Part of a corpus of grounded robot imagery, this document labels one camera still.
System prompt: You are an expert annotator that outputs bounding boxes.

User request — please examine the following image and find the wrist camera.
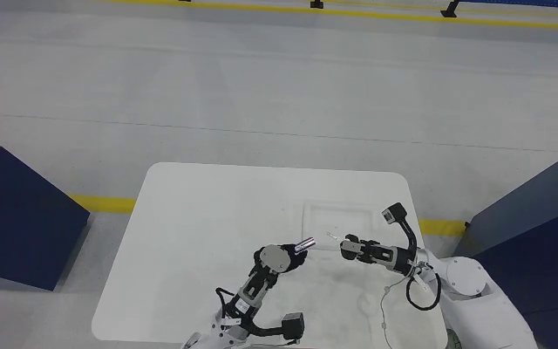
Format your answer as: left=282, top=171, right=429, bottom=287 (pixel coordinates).
left=242, top=311, right=306, bottom=342
left=381, top=202, right=419, bottom=265

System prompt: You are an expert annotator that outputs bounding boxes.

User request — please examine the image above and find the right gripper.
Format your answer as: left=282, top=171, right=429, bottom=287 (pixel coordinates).
left=339, top=233, right=418, bottom=277

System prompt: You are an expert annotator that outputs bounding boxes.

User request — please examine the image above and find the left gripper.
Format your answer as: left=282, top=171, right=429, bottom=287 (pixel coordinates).
left=226, top=243, right=309, bottom=327

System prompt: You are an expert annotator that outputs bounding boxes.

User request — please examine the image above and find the thin white cable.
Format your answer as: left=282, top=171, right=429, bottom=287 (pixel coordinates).
left=378, top=274, right=420, bottom=349

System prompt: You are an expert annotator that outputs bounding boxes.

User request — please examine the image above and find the dark blue partition panel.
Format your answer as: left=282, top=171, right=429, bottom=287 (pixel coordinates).
left=0, top=146, right=92, bottom=292
left=452, top=161, right=558, bottom=349

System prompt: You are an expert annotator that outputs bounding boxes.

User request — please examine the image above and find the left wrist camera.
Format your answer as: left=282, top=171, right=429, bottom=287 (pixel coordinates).
left=242, top=311, right=306, bottom=342

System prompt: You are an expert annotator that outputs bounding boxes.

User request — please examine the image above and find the black cable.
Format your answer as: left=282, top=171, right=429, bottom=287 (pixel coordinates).
left=405, top=269, right=443, bottom=312

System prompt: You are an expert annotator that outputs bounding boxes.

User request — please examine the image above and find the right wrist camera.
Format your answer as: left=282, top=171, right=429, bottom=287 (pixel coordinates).
left=381, top=202, right=419, bottom=265

